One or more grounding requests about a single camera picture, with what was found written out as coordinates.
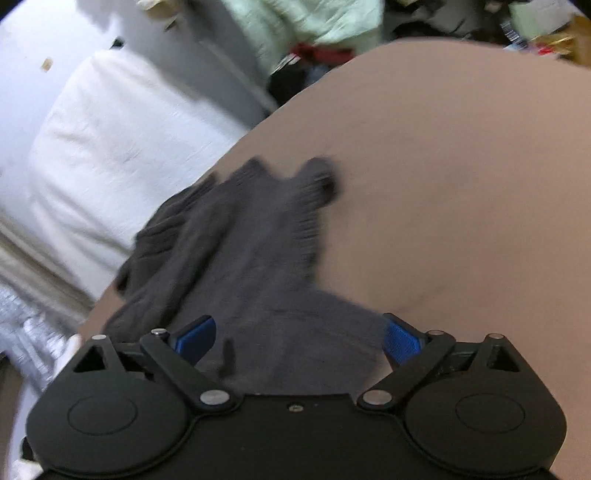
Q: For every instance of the silver foil sheet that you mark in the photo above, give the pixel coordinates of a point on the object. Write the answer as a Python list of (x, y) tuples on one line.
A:
[(27, 332)]

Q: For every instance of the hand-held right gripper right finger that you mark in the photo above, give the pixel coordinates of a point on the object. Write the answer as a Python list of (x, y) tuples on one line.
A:
[(402, 341)]

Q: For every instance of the light green quilted jacket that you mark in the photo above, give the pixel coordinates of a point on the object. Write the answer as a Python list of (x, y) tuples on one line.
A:
[(295, 23)]

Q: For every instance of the dark grey knit sweater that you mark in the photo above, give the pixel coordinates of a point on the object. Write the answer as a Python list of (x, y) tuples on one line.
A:
[(258, 258)]

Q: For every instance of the red cloth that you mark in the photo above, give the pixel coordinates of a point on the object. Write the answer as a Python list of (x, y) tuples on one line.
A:
[(323, 51)]

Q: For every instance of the dark clothes pile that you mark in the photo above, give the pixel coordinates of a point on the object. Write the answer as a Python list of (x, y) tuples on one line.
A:
[(429, 18)]

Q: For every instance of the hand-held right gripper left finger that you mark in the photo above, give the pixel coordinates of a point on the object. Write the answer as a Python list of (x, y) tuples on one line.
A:
[(196, 339)]

